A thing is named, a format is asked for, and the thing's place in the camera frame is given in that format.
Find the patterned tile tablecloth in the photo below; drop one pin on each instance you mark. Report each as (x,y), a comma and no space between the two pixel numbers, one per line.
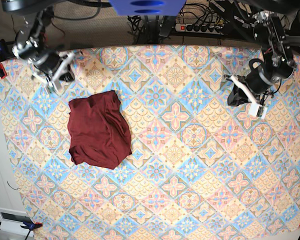
(199,169)

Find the white wall socket box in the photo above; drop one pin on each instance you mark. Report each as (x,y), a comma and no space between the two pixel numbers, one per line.
(12,220)

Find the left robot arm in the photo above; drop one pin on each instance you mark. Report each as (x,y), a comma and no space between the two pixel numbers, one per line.
(277,61)

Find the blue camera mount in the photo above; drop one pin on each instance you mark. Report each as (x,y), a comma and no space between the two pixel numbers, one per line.
(147,7)

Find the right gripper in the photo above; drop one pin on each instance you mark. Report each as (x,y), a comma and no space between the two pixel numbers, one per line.
(47,60)

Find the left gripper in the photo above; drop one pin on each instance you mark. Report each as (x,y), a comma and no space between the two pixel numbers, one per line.
(259,80)

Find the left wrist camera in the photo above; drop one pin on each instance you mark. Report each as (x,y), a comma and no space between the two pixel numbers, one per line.
(257,110)

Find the white power strip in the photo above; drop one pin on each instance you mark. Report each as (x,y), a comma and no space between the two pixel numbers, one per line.
(197,28)

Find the blue orange clamp lower left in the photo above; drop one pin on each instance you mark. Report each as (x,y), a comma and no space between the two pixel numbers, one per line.
(30,226)

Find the dark red t-shirt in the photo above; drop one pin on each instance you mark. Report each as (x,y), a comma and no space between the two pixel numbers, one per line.
(99,134)

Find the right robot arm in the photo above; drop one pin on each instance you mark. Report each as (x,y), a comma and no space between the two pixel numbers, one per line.
(30,41)

